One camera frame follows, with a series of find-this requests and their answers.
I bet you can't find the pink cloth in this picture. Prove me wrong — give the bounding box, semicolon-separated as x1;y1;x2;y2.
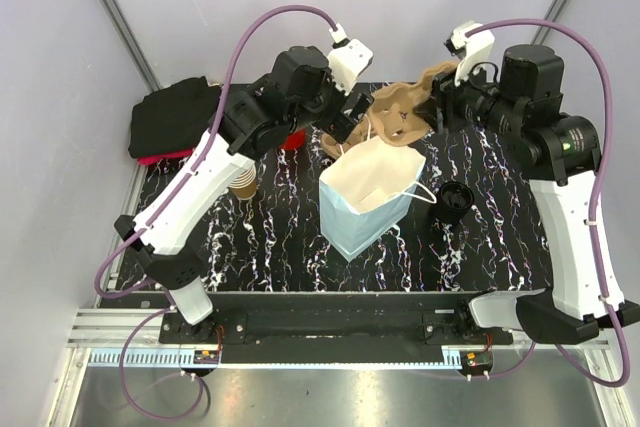
137;148;194;166

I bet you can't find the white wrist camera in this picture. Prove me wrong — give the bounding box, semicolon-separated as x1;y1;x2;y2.
444;21;495;87
327;23;373;95

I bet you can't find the red cup holder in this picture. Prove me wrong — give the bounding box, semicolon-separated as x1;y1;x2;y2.
280;129;306;151

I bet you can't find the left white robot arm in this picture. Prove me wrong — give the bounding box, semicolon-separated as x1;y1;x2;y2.
115;39;373;343

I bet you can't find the black marble pattern mat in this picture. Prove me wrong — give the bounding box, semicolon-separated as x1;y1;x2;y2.
187;127;552;292

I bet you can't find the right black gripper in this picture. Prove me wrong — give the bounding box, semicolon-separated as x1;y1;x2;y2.
412;55;523;138

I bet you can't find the aluminium frame rail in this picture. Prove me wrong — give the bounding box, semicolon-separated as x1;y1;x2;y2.
48;304;639;426

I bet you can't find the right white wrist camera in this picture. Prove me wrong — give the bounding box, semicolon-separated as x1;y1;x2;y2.
444;21;495;87

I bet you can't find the cardboard cup carrier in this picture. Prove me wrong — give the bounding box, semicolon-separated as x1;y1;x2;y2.
367;61;458;147

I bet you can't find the light blue paper bag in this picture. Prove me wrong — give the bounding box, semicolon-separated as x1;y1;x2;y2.
319;120;436;262

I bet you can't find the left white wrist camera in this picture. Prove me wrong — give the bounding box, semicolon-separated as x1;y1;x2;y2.
327;23;373;95

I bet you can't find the stack of black cup lids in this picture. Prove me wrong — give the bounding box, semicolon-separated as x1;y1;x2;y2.
432;181;475;224

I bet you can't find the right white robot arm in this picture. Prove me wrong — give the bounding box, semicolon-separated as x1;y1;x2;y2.
427;42;639;345

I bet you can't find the black folded cloth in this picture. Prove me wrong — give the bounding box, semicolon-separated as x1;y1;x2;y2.
128;77;221;161

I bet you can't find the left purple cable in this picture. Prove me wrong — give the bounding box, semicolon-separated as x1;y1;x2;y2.
93;4;346;418

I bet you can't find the stack of brown paper cups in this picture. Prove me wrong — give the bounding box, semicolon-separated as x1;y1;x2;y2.
229;165;257;200

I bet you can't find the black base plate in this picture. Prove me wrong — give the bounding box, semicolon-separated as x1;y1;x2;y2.
99;290;515;365

